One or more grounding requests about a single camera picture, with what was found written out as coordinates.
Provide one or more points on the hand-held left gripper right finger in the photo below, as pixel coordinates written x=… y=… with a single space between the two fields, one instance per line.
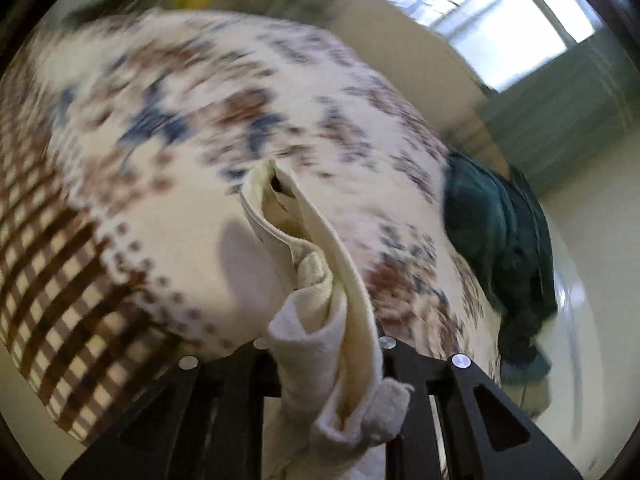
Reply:
x=435 y=375

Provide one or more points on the teal plush blanket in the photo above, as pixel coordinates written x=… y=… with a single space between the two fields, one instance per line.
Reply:
x=490 y=230

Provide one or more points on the barred window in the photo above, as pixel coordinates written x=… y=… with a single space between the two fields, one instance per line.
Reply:
x=480 y=5

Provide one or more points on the white pants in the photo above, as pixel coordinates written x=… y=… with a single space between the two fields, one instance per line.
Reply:
x=320 y=360

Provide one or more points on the grey teal fringed scarf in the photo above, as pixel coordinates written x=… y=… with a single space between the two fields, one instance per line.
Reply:
x=530 y=370

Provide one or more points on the dark folded garment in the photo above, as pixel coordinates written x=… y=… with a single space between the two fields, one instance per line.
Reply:
x=525 y=332

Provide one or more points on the floral checked bed sheet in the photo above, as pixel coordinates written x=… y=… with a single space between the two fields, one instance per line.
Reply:
x=175 y=185

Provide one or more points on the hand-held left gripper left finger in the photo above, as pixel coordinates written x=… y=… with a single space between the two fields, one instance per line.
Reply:
x=240 y=375

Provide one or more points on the white headboard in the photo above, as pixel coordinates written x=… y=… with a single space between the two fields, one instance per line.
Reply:
x=580 y=335

